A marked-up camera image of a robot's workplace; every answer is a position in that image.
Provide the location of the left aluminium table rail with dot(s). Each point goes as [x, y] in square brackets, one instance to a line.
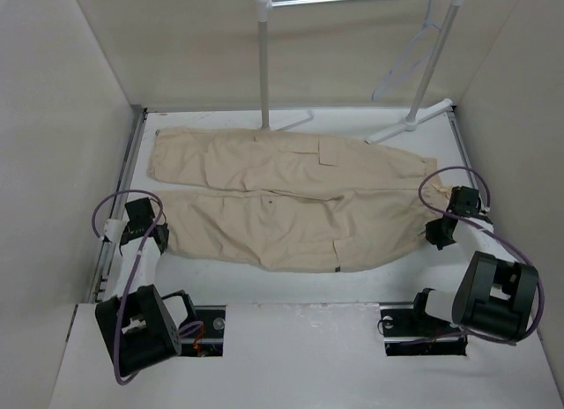
[106, 255]

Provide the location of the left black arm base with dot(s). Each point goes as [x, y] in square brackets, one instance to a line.
[207, 340]

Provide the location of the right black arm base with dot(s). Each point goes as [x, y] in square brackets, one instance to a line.
[407, 333]

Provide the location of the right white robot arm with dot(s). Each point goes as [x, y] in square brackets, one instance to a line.
[495, 297]

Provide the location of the beige trousers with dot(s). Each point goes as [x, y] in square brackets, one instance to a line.
[289, 201]

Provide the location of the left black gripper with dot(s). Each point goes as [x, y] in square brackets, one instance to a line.
[165, 234]

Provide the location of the light blue wire hanger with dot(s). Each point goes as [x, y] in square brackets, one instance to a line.
[411, 58]

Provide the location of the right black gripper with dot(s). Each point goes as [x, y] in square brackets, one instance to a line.
[433, 235]

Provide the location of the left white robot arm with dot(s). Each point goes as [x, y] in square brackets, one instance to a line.
[134, 321]

